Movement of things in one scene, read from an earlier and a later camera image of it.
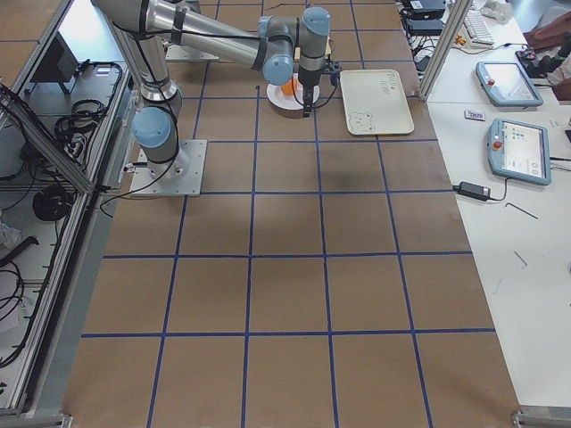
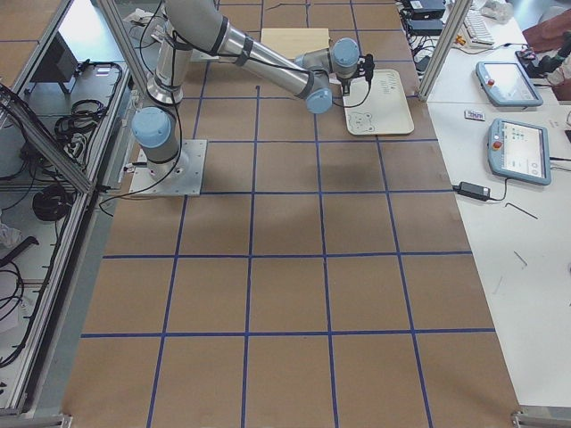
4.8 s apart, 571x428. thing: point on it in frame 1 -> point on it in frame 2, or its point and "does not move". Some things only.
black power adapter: [473, 190] does not move
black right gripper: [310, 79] -> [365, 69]
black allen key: [508, 203] does not move
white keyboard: [476, 28] does not move
